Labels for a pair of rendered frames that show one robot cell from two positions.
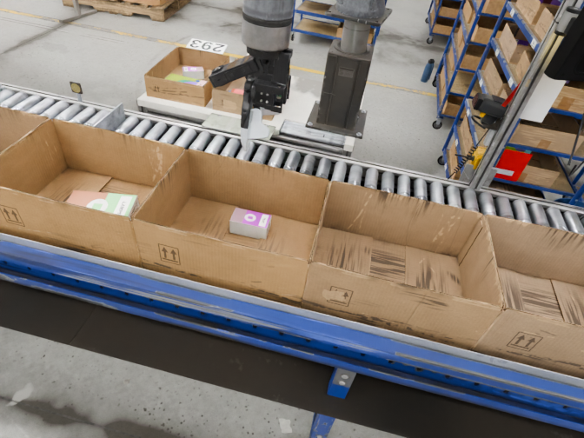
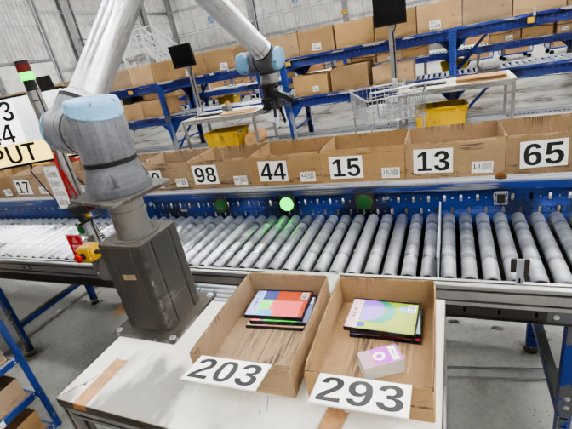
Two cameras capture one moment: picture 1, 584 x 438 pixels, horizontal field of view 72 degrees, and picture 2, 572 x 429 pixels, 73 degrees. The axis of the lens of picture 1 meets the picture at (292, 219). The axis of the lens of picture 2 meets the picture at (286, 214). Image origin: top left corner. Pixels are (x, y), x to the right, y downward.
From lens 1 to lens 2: 273 cm
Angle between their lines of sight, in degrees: 112
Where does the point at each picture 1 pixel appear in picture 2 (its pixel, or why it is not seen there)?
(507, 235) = (176, 170)
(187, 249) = (313, 147)
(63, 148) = (402, 164)
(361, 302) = not seen: hidden behind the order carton
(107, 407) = not seen: hidden behind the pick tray
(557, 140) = not seen: outside the picture
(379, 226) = (226, 180)
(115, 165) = (368, 171)
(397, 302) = (241, 154)
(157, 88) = (413, 293)
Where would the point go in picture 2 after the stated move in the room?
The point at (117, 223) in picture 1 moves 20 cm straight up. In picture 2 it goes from (340, 140) to (335, 101)
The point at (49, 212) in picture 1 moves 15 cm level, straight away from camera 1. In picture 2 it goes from (372, 140) to (391, 143)
